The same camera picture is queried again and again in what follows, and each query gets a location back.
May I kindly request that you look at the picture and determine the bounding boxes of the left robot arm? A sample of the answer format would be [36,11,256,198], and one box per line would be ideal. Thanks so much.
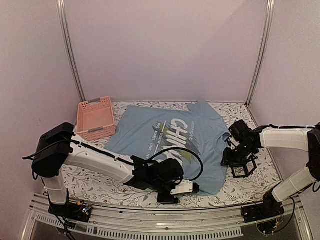
[23,122,184,217]

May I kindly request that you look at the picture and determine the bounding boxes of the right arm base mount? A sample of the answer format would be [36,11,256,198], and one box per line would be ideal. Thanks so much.
[240,198,285,223]

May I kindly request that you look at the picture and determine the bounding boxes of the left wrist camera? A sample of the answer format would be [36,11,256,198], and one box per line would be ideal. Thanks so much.
[170,179,200,196]

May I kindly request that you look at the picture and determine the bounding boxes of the front aluminium rail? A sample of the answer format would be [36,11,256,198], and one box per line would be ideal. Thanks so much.
[20,192,318,240]

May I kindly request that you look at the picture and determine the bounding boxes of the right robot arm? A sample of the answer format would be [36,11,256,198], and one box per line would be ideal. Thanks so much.
[221,120,320,218]

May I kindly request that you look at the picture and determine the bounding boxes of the silver brooch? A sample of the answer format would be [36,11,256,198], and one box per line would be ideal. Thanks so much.
[234,167,245,176]

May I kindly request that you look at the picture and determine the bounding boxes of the pink plastic basket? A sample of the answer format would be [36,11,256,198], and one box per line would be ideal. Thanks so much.
[76,96,116,142]

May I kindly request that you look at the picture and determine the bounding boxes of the light blue printed t-shirt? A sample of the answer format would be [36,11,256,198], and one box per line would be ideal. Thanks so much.
[104,101,230,195]

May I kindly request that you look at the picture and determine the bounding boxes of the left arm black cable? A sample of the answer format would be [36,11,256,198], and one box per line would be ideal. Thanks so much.
[147,146,205,182]

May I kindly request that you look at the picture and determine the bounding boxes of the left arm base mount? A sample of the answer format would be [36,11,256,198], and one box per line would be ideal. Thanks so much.
[48,201,92,223]

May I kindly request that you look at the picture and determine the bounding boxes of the black open jewelry box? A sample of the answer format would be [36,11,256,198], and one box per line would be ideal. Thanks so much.
[231,155,258,179]

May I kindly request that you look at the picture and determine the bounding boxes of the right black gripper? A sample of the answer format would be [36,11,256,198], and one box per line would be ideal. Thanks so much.
[221,142,255,168]

